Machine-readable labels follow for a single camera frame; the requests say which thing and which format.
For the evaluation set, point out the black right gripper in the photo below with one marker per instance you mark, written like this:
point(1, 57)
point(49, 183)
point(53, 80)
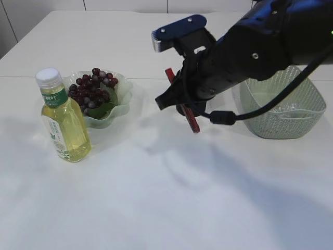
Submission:
point(213, 66)

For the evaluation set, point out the red glitter marker pen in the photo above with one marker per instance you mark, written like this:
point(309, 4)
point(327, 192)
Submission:
point(188, 114)

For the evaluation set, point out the purple artificial grape bunch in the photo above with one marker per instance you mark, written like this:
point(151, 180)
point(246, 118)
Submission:
point(95, 93)

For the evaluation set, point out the clear plastic sheet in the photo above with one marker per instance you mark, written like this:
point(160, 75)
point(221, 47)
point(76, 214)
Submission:
point(285, 107)

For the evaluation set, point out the yellow tea drink bottle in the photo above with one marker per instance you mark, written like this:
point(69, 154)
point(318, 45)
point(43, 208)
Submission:
point(62, 117)

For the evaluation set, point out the black mesh pen holder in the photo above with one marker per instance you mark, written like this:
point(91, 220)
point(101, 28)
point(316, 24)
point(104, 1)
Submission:
point(200, 106)

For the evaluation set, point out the green glass wavy plate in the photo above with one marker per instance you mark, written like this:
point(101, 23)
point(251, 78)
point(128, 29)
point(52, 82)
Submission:
point(123, 91)

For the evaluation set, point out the green plastic woven basket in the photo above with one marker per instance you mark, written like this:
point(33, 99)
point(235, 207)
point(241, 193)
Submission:
point(293, 117)

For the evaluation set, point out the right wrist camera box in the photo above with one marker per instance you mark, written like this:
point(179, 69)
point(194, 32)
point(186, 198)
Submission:
point(163, 37)

